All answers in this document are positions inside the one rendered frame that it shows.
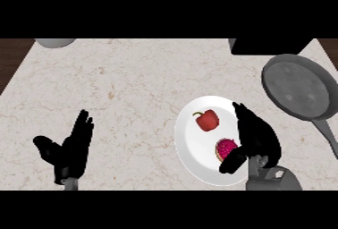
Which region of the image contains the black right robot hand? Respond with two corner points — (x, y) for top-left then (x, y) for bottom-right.
(218, 101), (282, 175)

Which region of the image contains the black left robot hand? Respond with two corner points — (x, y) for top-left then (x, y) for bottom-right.
(31, 109), (94, 186)

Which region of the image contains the white round plate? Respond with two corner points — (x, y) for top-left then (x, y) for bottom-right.
(174, 95), (251, 187)

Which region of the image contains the grey frying pan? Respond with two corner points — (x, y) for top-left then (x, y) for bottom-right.
(259, 53), (338, 160)

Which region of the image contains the red bell pepper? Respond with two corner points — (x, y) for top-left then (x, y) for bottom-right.
(192, 108), (220, 132)

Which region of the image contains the black appliance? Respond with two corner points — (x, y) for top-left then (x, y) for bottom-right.
(227, 38), (314, 56)

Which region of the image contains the grey round bowl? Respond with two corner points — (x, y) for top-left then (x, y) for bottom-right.
(32, 38), (78, 49)

